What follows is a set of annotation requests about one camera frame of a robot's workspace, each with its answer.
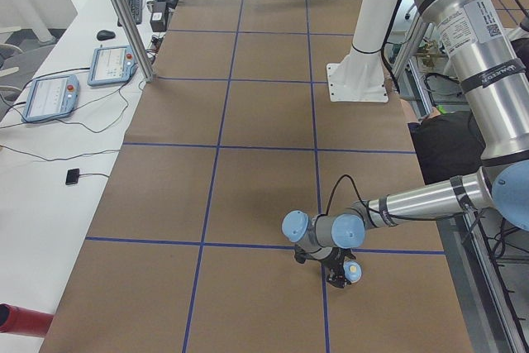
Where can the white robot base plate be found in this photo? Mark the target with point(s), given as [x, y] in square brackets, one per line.
[367, 87]

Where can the blue teach pendant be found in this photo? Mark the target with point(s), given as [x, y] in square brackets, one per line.
[111, 65]
[51, 98]

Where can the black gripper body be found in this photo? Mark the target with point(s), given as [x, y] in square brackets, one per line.
[334, 267]

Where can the blue bell with cream button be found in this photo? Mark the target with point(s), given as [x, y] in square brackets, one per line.
[352, 271]

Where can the black keyboard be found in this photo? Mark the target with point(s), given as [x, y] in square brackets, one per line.
[136, 9]

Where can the black power adapter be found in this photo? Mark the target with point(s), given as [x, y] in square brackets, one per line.
[159, 17]

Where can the near blue teach pendant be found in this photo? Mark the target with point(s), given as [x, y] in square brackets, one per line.
[51, 98]

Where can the small black square device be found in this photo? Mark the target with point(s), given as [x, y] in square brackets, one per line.
[72, 176]

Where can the black bag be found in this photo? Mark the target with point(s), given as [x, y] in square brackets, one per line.
[447, 145]

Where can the red cylinder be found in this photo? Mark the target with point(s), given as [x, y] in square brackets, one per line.
[24, 322]

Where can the far blue teach pendant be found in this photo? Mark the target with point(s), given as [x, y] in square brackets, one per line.
[111, 65]

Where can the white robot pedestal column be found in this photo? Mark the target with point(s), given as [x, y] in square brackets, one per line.
[371, 28]

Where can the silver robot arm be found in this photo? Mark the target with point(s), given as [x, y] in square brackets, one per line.
[492, 72]

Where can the black computer mouse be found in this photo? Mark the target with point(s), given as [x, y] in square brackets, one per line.
[104, 35]

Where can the aluminium frame post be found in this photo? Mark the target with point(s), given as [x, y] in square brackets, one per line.
[132, 34]

